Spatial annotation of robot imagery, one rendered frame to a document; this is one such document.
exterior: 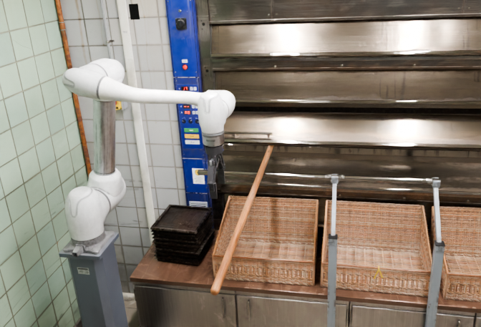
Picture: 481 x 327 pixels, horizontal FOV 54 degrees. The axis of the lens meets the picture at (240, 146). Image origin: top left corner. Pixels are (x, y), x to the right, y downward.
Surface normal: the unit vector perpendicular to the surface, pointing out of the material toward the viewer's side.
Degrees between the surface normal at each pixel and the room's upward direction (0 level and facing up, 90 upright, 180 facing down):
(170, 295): 90
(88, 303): 90
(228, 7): 90
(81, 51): 90
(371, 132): 49
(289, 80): 70
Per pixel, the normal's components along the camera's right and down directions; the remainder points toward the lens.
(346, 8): -0.20, 0.37
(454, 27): -0.22, 0.03
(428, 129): -0.18, -0.33
